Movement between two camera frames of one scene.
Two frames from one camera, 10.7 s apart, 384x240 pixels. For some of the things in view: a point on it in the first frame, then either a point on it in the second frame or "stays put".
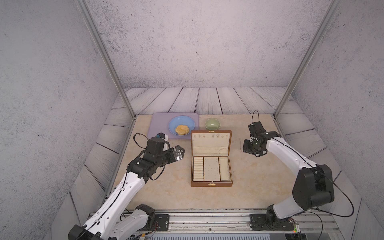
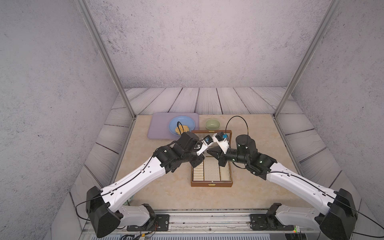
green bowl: (212, 124) stays put
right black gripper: (245, 148) to (217, 152)
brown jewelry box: (211, 164) stays put
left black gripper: (174, 158) to (199, 159)
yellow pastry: (182, 129) stays put
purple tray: (177, 126) stays put
